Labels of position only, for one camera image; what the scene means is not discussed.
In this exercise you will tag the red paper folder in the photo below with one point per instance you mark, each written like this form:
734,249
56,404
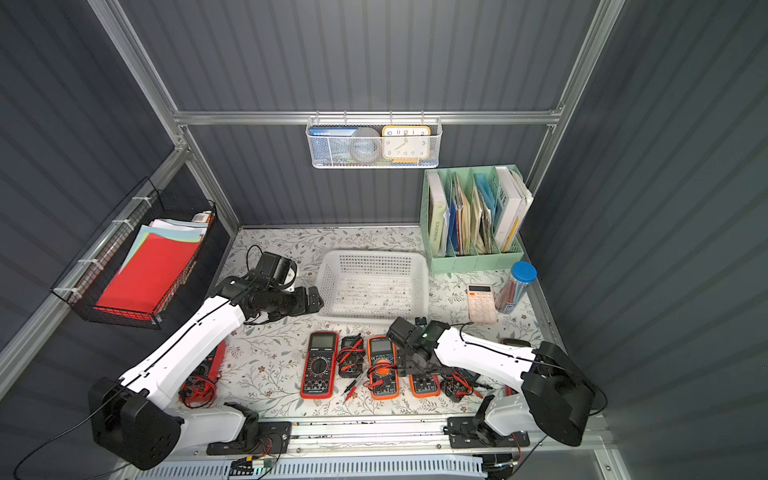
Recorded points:
140,286

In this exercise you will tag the yellow white alarm clock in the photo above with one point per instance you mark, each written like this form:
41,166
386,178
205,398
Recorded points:
404,144

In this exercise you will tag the white plastic basket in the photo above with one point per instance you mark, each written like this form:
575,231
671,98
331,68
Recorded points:
372,287

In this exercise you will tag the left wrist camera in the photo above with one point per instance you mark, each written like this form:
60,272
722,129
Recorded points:
275,272

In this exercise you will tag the small black multimeter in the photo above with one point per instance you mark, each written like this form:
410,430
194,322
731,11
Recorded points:
351,356

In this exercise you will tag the white wire wall basket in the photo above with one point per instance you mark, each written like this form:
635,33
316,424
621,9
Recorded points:
435,124

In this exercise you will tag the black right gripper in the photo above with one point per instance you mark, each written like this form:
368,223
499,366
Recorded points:
398,331

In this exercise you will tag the blue-lid clear pencil jar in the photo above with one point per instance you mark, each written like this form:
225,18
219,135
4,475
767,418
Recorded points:
522,274

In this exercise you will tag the black wire wall basket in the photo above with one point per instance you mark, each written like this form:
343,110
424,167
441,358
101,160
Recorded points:
172,215

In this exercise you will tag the large red multimeter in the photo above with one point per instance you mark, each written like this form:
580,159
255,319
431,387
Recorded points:
318,375

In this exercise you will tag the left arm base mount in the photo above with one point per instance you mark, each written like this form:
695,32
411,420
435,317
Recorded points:
256,439

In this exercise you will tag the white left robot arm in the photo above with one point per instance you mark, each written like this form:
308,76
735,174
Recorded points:
134,417

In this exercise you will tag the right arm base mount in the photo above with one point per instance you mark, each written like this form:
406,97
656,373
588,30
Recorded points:
464,432

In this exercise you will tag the blue box in basket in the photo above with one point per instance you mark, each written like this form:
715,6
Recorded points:
329,145

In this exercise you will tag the grey tape roll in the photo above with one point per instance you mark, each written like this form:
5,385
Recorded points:
365,145

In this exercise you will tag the orange multimeter with leads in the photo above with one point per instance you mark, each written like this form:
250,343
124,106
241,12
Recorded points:
382,374

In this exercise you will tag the pink calculator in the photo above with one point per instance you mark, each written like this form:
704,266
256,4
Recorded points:
481,304

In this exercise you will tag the green desk file organizer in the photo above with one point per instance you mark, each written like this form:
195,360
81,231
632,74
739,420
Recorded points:
470,217

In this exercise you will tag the small dark green-screen multimeter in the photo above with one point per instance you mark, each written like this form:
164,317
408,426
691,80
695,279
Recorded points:
456,387

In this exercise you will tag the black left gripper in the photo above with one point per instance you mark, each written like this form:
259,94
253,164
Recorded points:
306,300

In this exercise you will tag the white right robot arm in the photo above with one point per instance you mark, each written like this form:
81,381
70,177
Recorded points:
551,393

